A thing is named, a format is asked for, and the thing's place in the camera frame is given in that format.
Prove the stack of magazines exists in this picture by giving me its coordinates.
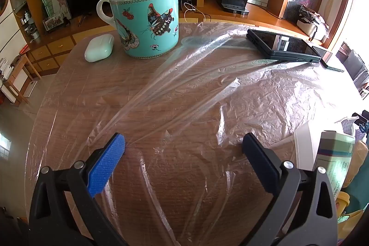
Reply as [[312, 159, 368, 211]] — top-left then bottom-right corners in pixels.
[[0, 57, 13, 82]]

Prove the white flat box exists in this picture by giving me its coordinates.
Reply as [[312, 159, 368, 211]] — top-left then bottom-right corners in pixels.
[[293, 121, 325, 172]]

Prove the white earbuds case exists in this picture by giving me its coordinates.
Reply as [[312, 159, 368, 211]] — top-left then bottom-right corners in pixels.
[[84, 34, 115, 62]]

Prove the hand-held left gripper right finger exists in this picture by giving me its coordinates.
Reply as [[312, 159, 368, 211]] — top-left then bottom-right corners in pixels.
[[239, 132, 338, 246]]

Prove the yellow plastic cup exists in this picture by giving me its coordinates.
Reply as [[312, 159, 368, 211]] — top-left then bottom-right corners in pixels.
[[334, 191, 351, 213]]

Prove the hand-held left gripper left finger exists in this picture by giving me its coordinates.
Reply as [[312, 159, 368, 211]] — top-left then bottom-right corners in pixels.
[[28, 133, 127, 246]]

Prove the small wooden side table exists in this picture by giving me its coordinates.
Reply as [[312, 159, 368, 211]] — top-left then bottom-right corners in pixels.
[[3, 54, 42, 104]]

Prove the clear plastic table sheet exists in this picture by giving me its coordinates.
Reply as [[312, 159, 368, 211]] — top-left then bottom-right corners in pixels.
[[26, 23, 355, 246]]

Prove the white cable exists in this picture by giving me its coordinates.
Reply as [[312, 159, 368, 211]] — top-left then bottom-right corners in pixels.
[[183, 2, 212, 22]]

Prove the grey bag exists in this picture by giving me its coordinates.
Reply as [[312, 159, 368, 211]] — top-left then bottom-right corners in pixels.
[[297, 4, 329, 40]]

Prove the teal butterfly mug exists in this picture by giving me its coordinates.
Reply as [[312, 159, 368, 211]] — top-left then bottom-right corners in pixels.
[[96, 0, 179, 60]]

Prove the wooden cabinet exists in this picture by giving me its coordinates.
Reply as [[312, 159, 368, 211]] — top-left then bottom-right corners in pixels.
[[24, 0, 332, 79]]

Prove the white giraffe picture board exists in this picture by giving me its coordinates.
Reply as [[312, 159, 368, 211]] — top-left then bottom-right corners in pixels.
[[52, 0, 72, 20]]

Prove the grey sofa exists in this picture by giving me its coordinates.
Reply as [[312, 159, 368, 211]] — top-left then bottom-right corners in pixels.
[[336, 41, 369, 91]]

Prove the white teal medicine box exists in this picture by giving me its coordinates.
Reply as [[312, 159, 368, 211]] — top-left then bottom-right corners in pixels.
[[313, 130, 356, 192]]

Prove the small framed picture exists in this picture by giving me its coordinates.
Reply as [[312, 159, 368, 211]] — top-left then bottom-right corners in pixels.
[[43, 17, 65, 32]]

